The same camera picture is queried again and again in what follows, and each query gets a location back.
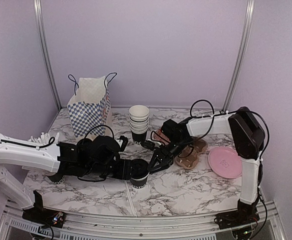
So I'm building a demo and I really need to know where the black cup holding straws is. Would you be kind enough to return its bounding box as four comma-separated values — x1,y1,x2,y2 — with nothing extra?
47,174,65,185

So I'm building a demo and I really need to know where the left aluminium frame post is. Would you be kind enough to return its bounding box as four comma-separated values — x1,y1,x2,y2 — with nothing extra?
33,0,62,111

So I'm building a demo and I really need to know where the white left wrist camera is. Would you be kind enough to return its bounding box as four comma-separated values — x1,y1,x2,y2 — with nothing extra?
117,139,127,152

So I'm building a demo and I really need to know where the pink round plate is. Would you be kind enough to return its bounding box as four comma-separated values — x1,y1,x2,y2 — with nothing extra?
208,146,242,179

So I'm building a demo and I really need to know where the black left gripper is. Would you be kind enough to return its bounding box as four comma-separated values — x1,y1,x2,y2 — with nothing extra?
86,159,139,182

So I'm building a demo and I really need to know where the checkered paper takeout bag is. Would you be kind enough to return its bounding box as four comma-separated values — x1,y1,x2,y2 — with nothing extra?
66,72,117,141

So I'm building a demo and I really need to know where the stack of paper cups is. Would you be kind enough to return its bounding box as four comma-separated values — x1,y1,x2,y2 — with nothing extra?
129,105,150,145

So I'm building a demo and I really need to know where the right aluminium frame post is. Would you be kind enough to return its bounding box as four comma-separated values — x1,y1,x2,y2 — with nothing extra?
222,0,256,112

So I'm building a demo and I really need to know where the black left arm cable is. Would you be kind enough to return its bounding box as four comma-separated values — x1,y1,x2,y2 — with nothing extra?
0,124,115,151

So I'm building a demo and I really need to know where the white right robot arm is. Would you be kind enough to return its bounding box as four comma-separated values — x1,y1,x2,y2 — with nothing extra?
148,106,270,224

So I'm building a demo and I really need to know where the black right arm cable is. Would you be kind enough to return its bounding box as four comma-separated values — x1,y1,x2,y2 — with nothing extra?
189,99,273,221

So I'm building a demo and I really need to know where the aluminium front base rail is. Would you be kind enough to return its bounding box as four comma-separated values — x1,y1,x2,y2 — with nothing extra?
0,200,286,240

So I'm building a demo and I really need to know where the bundle of white straws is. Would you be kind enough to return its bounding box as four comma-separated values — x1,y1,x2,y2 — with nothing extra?
28,132,60,145

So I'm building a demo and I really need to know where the black plastic cup lid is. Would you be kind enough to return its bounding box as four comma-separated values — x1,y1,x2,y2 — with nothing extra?
130,159,150,180

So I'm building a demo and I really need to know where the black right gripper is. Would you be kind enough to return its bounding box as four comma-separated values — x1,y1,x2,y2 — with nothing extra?
147,138,191,174

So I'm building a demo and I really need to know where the aluminium frame post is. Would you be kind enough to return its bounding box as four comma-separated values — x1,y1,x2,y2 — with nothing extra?
33,0,62,111
222,0,256,112

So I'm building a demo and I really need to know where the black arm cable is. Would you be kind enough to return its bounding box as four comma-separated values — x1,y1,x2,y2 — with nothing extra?
189,99,273,221
0,124,115,151

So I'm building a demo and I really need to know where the red patterned ceramic bowl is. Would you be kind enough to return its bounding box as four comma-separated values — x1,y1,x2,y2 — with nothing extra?
152,129,170,145

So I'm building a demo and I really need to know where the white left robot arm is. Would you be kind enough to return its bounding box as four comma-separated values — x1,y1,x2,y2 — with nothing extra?
0,134,149,223

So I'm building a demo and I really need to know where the black paper coffee cup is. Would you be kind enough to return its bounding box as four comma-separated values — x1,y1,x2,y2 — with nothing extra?
130,173,149,189

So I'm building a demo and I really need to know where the brown cardboard cup carrier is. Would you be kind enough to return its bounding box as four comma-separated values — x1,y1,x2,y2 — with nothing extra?
174,139,208,170

